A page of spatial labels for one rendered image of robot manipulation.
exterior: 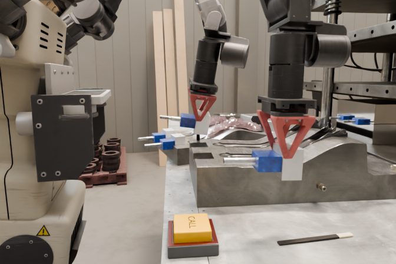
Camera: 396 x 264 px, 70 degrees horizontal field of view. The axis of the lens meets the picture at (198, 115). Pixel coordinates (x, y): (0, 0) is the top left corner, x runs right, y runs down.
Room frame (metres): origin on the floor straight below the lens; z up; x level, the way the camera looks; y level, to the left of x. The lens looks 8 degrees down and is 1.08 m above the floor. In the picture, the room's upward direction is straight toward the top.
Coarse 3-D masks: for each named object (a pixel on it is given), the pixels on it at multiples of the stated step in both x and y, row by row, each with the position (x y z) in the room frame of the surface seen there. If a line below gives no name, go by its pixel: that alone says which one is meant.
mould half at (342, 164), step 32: (192, 160) 0.70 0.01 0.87; (320, 160) 0.59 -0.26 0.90; (352, 160) 0.60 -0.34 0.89; (384, 160) 0.71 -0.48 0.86; (224, 192) 0.57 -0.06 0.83; (256, 192) 0.58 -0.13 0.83; (288, 192) 0.59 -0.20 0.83; (320, 192) 0.59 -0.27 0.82; (352, 192) 0.60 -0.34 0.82; (384, 192) 0.61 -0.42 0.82
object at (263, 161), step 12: (276, 144) 0.49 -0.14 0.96; (288, 144) 0.49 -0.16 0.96; (252, 156) 0.49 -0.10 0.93; (264, 156) 0.46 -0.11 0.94; (276, 156) 0.46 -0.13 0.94; (300, 156) 0.46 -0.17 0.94; (264, 168) 0.46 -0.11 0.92; (276, 168) 0.46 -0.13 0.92; (288, 168) 0.46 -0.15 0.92; (300, 168) 0.46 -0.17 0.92
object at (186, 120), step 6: (180, 114) 0.77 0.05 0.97; (186, 114) 0.76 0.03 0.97; (192, 114) 0.77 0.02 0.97; (174, 120) 0.75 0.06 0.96; (180, 120) 0.73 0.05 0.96; (186, 120) 0.73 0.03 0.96; (192, 120) 0.73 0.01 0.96; (204, 120) 0.73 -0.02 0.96; (180, 126) 0.73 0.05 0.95; (186, 126) 0.73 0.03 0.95; (192, 126) 0.74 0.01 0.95; (198, 126) 0.73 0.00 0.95; (204, 126) 0.74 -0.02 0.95; (198, 132) 0.74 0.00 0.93; (204, 132) 0.74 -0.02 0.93
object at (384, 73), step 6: (390, 18) 1.98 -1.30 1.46; (384, 54) 2.00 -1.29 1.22; (390, 54) 1.97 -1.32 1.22; (384, 60) 1.99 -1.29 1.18; (390, 60) 1.97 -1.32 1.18; (384, 66) 1.99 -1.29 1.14; (390, 66) 1.97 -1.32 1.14; (384, 72) 1.99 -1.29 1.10; (390, 72) 1.97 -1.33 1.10; (384, 78) 1.98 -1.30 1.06; (390, 78) 1.98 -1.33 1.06
